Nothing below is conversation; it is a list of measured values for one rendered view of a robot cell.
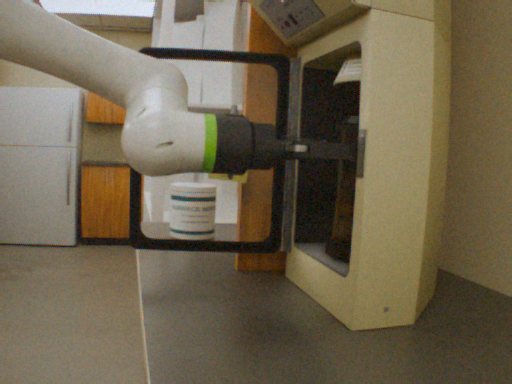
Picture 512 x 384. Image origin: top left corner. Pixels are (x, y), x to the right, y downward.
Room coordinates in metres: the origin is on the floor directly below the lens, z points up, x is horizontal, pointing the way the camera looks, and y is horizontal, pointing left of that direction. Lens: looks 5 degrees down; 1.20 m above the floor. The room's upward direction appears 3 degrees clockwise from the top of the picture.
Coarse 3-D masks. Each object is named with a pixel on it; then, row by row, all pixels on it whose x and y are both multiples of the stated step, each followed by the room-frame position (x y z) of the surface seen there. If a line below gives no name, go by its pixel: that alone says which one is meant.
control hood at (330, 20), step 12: (252, 0) 0.92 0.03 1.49; (264, 0) 0.88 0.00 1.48; (324, 0) 0.71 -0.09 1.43; (336, 0) 0.69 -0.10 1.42; (348, 0) 0.66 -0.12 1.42; (360, 0) 0.66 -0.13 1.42; (264, 12) 0.92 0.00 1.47; (324, 12) 0.74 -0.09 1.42; (336, 12) 0.71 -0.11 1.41; (348, 12) 0.69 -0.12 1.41; (360, 12) 0.69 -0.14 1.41; (312, 24) 0.81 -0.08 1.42; (324, 24) 0.78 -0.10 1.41; (336, 24) 0.77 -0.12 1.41; (300, 36) 0.88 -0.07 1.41; (312, 36) 0.87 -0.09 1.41
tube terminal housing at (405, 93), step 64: (384, 0) 0.67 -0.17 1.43; (448, 0) 0.83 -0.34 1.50; (320, 64) 0.93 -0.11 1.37; (384, 64) 0.67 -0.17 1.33; (448, 64) 0.83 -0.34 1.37; (384, 128) 0.67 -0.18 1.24; (448, 128) 0.85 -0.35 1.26; (384, 192) 0.67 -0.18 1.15; (384, 256) 0.67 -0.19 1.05; (384, 320) 0.68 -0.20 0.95
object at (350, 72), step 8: (352, 56) 0.79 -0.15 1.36; (360, 56) 0.78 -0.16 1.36; (344, 64) 0.81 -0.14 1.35; (352, 64) 0.78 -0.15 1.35; (360, 64) 0.77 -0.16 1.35; (344, 72) 0.79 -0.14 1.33; (352, 72) 0.77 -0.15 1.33; (360, 72) 0.76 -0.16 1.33; (336, 80) 0.81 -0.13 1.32; (344, 80) 0.78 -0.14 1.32; (352, 80) 0.77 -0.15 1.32; (360, 80) 0.76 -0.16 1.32; (344, 88) 0.88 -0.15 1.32; (352, 88) 0.89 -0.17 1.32; (360, 88) 0.90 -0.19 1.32
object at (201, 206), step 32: (192, 64) 0.93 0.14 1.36; (224, 64) 0.94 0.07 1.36; (256, 64) 0.95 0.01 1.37; (192, 96) 0.93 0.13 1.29; (224, 96) 0.94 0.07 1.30; (256, 96) 0.95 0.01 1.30; (160, 192) 0.92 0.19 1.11; (192, 192) 0.93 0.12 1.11; (224, 192) 0.94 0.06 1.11; (256, 192) 0.95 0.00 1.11; (128, 224) 0.92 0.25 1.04; (160, 224) 0.92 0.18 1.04; (192, 224) 0.93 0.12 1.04; (224, 224) 0.94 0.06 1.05; (256, 224) 0.95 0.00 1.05
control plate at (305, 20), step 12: (276, 0) 0.84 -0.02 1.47; (288, 0) 0.80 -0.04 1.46; (300, 0) 0.77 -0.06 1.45; (312, 0) 0.74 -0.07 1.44; (276, 12) 0.88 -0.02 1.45; (288, 12) 0.84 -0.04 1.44; (312, 12) 0.77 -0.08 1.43; (276, 24) 0.92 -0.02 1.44; (300, 24) 0.84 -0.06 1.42; (288, 36) 0.92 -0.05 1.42
